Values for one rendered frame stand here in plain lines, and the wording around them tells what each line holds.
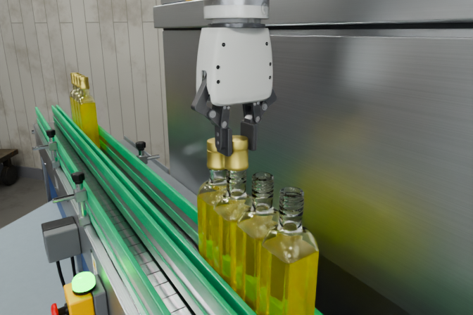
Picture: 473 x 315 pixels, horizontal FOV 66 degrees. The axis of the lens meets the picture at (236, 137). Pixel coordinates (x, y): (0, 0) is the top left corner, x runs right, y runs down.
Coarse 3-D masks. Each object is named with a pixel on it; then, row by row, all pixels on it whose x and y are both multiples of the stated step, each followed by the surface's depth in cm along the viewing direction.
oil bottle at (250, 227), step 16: (240, 224) 50; (256, 224) 47; (272, 224) 48; (240, 240) 50; (256, 240) 47; (240, 256) 51; (256, 256) 48; (240, 272) 52; (256, 272) 48; (240, 288) 52; (256, 288) 49; (256, 304) 50
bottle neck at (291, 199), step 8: (280, 192) 43; (288, 192) 44; (296, 192) 44; (280, 200) 44; (288, 200) 42; (296, 200) 42; (280, 208) 43; (288, 208) 43; (296, 208) 43; (280, 216) 44; (288, 216) 43; (296, 216) 43; (280, 224) 44; (288, 224) 43; (296, 224) 43; (288, 232) 43; (296, 232) 43
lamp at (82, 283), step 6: (78, 276) 73; (84, 276) 73; (90, 276) 73; (72, 282) 72; (78, 282) 71; (84, 282) 72; (90, 282) 72; (72, 288) 72; (78, 288) 71; (84, 288) 71; (90, 288) 72; (78, 294) 71; (84, 294) 72
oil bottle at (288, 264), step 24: (264, 240) 45; (288, 240) 43; (312, 240) 44; (264, 264) 46; (288, 264) 42; (312, 264) 44; (264, 288) 47; (288, 288) 43; (312, 288) 46; (264, 312) 48; (288, 312) 44; (312, 312) 47
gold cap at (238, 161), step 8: (232, 136) 52; (240, 136) 52; (232, 144) 50; (240, 144) 50; (232, 152) 50; (240, 152) 50; (232, 160) 51; (240, 160) 51; (232, 168) 51; (240, 168) 51
